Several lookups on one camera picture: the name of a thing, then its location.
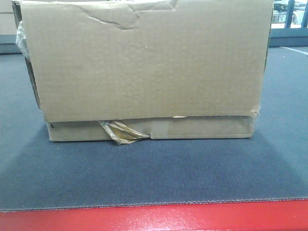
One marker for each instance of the brown cardboard carton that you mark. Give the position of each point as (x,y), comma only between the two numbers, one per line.
(128,70)

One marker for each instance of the dark grey conveyor belt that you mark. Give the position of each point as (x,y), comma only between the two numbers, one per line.
(37,174)

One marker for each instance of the red conveyor edge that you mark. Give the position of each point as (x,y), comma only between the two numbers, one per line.
(248,216)

